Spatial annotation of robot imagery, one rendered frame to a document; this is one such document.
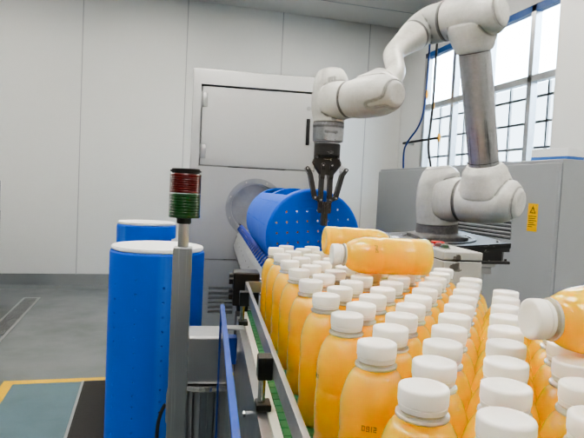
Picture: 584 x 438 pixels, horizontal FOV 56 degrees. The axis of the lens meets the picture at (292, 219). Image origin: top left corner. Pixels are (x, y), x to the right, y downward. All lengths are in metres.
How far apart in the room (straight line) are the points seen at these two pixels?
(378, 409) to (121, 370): 1.25
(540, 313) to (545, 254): 2.48
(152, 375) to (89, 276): 5.09
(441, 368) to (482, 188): 1.47
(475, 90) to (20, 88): 5.62
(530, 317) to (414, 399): 0.18
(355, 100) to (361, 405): 1.04
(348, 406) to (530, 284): 2.61
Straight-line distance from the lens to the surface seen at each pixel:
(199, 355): 1.39
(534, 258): 3.09
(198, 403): 1.44
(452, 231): 2.08
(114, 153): 6.64
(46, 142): 6.72
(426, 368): 0.50
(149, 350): 1.66
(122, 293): 1.66
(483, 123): 1.92
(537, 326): 0.56
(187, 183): 1.10
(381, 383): 0.54
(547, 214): 3.02
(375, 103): 1.44
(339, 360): 0.65
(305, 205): 1.62
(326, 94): 1.54
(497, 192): 1.93
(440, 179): 2.04
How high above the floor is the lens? 1.23
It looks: 3 degrees down
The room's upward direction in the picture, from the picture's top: 3 degrees clockwise
